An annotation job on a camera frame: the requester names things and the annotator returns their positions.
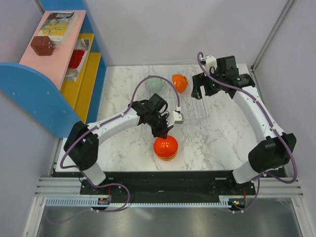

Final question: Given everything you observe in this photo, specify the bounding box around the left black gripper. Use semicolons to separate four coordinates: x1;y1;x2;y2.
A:
148;113;174;139

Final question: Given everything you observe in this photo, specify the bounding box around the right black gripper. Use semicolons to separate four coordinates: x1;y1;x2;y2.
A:
191;68;225;100

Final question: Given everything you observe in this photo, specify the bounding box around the red plastic bowl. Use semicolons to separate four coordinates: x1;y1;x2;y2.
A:
153;135;178;157

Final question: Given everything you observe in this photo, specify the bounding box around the orange plastic bowl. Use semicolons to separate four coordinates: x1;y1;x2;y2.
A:
172;74;189;94

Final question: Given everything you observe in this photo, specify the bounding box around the white wire dish rack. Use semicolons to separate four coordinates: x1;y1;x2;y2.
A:
142;59;210;121

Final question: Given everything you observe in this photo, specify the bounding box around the celadon green ceramic bowl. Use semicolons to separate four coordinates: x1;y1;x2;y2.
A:
147;77;164;94

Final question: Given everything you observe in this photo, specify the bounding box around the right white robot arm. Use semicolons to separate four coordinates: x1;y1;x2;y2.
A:
191;52;297;195

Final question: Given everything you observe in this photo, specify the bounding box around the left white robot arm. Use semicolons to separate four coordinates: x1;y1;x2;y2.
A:
64;94;182;194

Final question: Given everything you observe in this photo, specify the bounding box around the yellow plastic bowl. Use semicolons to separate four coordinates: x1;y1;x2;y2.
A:
157;154;177;161

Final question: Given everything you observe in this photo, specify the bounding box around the orange bottom stacked bowl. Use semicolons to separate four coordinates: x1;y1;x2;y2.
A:
158;157;174;161

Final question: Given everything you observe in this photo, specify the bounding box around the blue pink yellow shelf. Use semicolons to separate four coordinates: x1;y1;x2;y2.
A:
0;0;106;138

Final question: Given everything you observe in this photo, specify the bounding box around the red white book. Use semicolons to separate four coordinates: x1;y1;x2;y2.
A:
64;38;90;81

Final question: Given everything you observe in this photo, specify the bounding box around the brown cube box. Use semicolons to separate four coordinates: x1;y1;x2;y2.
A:
30;36;56;56

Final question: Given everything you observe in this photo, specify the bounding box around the yellow cover book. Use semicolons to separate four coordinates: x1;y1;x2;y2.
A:
37;12;79;45

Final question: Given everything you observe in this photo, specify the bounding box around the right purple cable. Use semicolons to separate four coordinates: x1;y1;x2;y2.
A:
197;51;298;214

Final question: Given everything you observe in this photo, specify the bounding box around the purple cable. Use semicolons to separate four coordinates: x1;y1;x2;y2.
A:
44;77;181;225
197;51;298;214

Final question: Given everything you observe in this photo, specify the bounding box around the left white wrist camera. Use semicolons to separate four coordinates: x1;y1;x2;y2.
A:
172;111;184;124

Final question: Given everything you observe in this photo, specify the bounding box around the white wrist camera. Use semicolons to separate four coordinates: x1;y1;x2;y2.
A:
201;55;217;74
172;111;184;124

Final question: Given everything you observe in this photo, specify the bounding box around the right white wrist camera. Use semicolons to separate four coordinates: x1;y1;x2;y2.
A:
201;55;217;74

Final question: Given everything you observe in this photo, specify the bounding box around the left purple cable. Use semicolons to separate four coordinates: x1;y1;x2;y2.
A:
44;77;181;225

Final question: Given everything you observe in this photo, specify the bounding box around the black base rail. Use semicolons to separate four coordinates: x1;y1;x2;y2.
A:
80;170;256;199

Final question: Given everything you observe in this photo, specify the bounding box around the white slotted cable duct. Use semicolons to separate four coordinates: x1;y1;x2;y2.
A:
45;197;232;208

